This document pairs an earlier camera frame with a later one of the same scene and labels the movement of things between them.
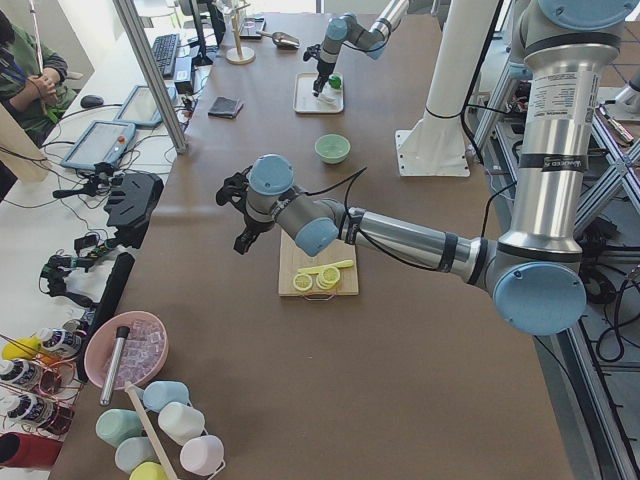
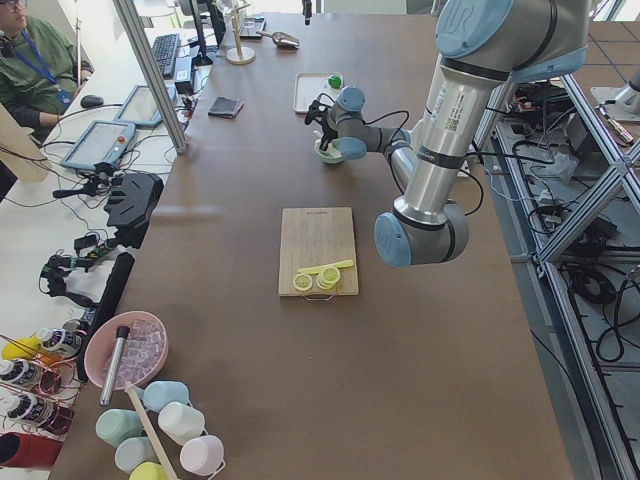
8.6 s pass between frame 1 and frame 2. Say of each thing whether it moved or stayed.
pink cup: stayed
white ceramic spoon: moved
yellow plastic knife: stayed
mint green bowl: stayed
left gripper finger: moved
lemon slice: stayed
